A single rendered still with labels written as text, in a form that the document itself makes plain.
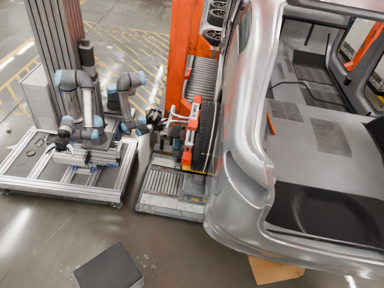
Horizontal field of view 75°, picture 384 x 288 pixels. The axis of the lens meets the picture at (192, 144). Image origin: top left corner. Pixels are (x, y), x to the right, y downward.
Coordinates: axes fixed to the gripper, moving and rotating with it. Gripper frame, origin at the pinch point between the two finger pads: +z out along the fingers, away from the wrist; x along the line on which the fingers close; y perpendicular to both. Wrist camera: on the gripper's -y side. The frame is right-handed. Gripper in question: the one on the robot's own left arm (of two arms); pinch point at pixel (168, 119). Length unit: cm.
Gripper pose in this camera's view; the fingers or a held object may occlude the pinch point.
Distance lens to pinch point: 248.2
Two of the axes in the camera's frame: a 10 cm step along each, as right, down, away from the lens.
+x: 6.1, 6.1, -5.1
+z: 7.8, -3.5, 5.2
